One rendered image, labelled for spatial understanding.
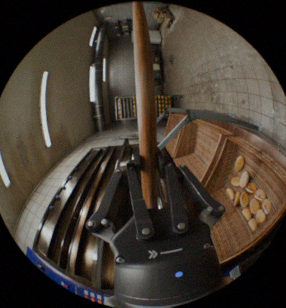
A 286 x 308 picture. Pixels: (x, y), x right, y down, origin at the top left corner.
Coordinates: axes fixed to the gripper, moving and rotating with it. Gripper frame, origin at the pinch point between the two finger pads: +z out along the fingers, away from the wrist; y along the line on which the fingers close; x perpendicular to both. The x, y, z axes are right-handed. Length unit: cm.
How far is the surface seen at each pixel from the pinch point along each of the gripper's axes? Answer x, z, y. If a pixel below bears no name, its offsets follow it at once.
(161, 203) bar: -14.5, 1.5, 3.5
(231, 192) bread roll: -36, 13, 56
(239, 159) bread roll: -13, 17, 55
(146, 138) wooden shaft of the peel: 4.6, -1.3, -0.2
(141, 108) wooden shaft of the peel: 9.3, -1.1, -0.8
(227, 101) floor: 31, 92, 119
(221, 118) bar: 7, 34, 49
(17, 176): -21, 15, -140
